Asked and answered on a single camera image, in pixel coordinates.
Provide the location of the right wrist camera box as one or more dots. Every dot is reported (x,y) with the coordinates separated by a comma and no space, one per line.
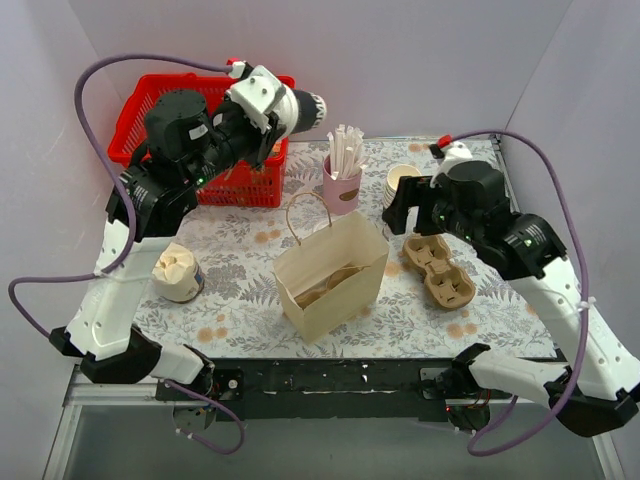
(448,153)

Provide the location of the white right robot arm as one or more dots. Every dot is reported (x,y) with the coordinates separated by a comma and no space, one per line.
(596,390)

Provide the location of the cream crumpled napkin bundle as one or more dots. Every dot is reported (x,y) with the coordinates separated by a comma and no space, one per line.
(177,276)

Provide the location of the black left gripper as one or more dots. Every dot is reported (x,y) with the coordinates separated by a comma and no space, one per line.
(270,138)

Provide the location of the brown cardboard cup carrier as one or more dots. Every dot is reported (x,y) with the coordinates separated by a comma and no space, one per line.
(448,285)

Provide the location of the stack of paper cups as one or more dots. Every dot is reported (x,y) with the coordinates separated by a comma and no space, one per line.
(393,178)

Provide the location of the pink straw holder cup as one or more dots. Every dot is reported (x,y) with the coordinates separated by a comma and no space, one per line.
(340,195)

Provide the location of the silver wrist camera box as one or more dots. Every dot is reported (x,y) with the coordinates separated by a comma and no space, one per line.
(257,91)

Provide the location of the white plastic cup lid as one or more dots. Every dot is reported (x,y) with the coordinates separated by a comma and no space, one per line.
(287,110)

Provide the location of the black single paper cup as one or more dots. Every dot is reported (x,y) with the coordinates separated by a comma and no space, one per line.
(311,111)

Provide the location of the white wrapped straws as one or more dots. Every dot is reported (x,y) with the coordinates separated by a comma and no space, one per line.
(346,152)

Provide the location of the white plastic cup lids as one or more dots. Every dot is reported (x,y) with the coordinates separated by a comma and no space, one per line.
(320,226)

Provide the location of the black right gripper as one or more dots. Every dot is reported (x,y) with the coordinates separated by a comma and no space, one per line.
(417,195)

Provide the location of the red plastic shopping basket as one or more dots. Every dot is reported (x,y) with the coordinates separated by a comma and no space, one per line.
(240,186)

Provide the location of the aluminium frame rail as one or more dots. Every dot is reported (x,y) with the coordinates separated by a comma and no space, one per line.
(122,432)

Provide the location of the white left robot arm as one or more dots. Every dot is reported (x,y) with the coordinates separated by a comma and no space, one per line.
(144,214)

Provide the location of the single brown cup carrier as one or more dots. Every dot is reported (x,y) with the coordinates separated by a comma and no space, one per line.
(306,298)

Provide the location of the cream paper bag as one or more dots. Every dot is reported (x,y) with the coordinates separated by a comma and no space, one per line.
(351,239)

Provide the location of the floral patterned table mat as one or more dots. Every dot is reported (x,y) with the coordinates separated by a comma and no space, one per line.
(238,314)

